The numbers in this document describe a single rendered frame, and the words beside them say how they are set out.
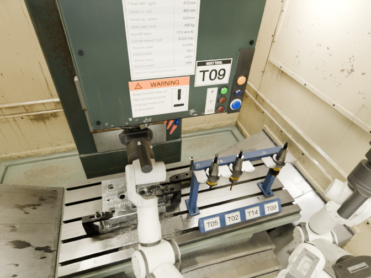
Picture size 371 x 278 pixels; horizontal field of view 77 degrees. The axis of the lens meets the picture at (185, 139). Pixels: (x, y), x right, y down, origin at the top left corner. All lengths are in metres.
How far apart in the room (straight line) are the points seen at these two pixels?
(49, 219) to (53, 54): 0.95
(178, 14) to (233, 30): 0.14
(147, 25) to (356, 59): 1.01
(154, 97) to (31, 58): 1.20
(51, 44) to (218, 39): 0.87
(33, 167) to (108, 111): 1.56
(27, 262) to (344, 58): 1.85
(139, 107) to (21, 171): 1.62
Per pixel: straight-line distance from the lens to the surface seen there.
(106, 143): 1.55
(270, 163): 1.13
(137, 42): 0.56
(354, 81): 1.34
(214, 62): 0.63
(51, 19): 1.26
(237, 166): 1.02
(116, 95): 0.61
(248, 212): 1.26
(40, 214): 1.71
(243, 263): 1.37
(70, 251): 1.25
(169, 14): 0.56
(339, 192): 0.84
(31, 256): 1.58
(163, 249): 0.77
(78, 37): 0.56
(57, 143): 2.08
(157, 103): 0.64
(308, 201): 1.60
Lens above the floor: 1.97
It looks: 41 degrees down
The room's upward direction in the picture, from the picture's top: 3 degrees clockwise
